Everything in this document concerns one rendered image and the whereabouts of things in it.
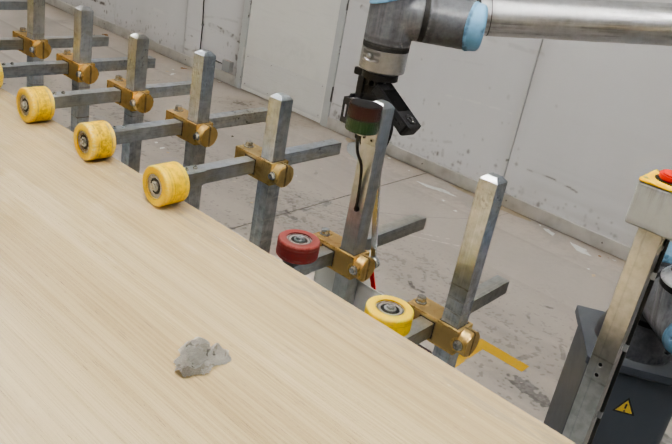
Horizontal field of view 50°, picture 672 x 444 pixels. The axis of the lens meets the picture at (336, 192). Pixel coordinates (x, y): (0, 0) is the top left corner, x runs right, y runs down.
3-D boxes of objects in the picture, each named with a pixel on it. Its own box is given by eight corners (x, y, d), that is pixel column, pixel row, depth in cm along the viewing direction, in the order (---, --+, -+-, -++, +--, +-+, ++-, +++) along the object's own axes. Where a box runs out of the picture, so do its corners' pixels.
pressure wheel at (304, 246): (290, 274, 144) (299, 223, 140) (319, 292, 140) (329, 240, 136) (261, 285, 139) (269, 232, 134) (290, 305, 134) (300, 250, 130)
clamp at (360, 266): (323, 249, 152) (327, 228, 150) (373, 278, 144) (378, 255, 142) (305, 256, 148) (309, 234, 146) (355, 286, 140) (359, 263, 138)
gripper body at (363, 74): (362, 120, 150) (373, 63, 146) (394, 133, 146) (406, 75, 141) (337, 124, 145) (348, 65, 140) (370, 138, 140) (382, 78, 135)
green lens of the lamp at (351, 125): (359, 122, 134) (361, 110, 133) (384, 133, 130) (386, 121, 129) (337, 126, 129) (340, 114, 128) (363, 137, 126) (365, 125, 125)
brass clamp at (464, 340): (418, 315, 139) (423, 293, 137) (477, 351, 131) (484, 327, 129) (398, 326, 134) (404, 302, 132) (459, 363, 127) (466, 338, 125)
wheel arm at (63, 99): (200, 89, 205) (201, 77, 204) (208, 93, 203) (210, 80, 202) (29, 106, 169) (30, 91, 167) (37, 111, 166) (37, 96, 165)
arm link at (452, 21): (484, -2, 141) (422, -13, 141) (495, 7, 131) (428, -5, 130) (473, 46, 145) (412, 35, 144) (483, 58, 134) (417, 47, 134)
